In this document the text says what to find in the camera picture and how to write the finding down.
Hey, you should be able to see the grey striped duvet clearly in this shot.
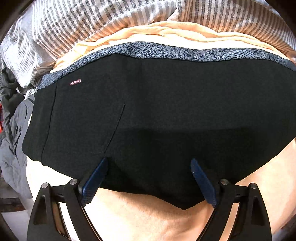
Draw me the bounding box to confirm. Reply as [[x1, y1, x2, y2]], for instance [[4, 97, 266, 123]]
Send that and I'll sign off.
[[1, 1, 295, 88]]

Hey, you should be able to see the grey clothes pile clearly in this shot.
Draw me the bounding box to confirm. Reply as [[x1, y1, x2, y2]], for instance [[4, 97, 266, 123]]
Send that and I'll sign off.
[[1, 67, 35, 199]]

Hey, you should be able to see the peach bed sheet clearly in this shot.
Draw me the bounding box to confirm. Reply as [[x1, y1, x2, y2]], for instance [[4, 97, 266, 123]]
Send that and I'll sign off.
[[25, 21, 296, 241]]

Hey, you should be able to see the black pants grey waistband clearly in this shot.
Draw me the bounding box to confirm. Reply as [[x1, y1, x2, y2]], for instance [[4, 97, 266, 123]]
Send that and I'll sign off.
[[23, 42, 295, 209]]

